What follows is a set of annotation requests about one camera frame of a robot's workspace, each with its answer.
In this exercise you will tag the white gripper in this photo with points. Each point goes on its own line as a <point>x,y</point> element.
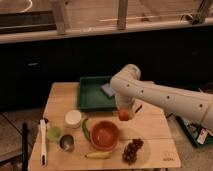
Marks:
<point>127,107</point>

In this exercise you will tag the red apple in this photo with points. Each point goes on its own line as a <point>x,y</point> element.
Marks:
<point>122,115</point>

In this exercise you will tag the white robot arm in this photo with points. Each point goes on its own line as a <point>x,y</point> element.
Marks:
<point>192,105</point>

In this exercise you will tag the small metal cup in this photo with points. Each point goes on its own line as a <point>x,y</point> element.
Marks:
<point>66,143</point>

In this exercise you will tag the green plastic cup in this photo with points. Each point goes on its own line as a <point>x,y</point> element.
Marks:
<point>54,134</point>

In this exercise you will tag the brown black block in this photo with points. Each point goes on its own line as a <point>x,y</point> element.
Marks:
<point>137,109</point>

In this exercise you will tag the blue sponge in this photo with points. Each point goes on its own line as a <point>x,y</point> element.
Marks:
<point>106,88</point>

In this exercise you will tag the green plastic tray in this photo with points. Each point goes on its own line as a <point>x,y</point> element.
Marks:
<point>90,96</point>

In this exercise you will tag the orange bowl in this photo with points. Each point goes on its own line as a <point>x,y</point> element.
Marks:
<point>104,135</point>

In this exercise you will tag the dark red grapes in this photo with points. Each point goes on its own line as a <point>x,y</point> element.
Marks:
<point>130,151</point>

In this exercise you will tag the green chili pepper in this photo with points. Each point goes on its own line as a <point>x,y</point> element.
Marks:
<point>85,130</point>

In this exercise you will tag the yellow banana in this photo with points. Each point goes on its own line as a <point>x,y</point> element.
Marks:
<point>99,155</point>

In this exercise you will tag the green bin with clutter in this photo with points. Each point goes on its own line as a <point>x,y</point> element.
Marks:
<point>192,135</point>

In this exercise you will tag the black pole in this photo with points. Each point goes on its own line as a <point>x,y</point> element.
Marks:
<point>24,147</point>

